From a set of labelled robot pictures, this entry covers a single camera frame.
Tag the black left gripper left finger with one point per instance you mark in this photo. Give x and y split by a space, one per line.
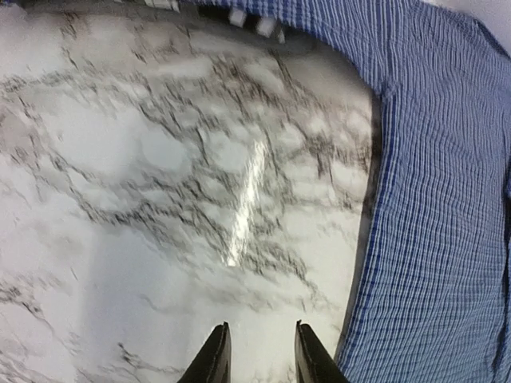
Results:
212 364

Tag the black white plaid folded shirt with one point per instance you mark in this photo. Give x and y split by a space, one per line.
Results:
262 26

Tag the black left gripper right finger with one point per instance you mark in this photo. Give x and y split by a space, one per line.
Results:
313 363

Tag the blue checked long sleeve shirt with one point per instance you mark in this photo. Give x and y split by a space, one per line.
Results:
433 303

